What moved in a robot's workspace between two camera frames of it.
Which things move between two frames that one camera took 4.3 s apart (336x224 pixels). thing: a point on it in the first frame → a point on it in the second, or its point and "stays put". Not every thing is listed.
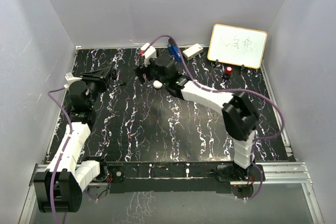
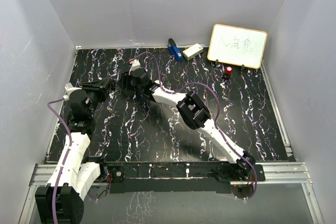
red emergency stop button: x=228 y=71 stays put
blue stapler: x=173 y=48 stays put
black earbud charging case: x=114 y=74 → x=113 y=85
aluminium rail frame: x=286 y=172 stays put
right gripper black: x=139 y=71 → x=126 y=78
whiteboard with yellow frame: x=237 y=46 stays put
